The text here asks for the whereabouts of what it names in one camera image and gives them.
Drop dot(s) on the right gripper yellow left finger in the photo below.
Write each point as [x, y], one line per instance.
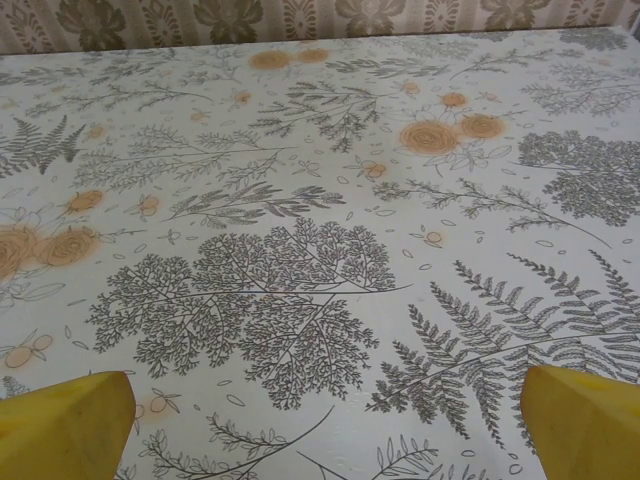
[60, 430]

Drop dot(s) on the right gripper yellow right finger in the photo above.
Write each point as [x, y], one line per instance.
[585, 430]

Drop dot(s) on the floral tablecloth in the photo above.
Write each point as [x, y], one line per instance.
[320, 200]

